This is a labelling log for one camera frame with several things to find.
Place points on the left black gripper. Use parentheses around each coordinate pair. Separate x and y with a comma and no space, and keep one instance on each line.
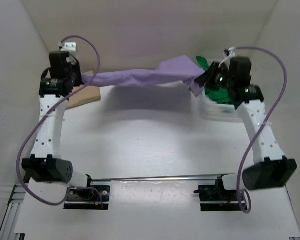
(78,77)

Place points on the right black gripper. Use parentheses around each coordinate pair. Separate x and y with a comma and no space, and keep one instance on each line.
(206,77)

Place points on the purple t shirt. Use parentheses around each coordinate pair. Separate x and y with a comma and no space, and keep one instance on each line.
(178,69)

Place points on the beige t shirt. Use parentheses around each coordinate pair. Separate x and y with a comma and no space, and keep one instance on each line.
(88,95)

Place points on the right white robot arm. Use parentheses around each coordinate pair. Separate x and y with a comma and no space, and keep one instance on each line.
(271,168)

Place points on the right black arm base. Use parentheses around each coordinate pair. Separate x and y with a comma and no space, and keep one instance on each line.
(216,199)

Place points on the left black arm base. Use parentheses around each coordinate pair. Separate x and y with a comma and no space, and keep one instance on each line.
(89,199)

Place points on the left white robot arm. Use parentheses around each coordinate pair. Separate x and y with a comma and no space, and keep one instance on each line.
(45,163)

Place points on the green t shirt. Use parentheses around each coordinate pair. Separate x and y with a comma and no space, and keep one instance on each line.
(218,96)

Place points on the white plastic basket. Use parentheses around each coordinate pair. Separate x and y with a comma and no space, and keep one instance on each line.
(212,106)

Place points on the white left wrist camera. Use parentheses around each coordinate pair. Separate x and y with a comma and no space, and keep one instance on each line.
(70,47)

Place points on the front aluminium table rail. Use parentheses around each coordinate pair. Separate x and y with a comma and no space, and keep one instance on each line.
(202,177)

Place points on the aluminium frame rail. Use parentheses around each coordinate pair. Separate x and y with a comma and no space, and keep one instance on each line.
(8,226)

